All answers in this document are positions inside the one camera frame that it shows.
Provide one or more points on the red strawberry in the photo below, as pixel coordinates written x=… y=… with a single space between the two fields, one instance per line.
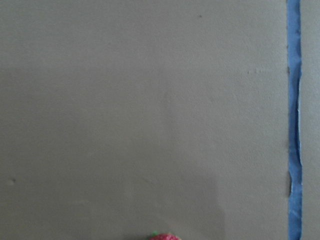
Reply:
x=163 y=236

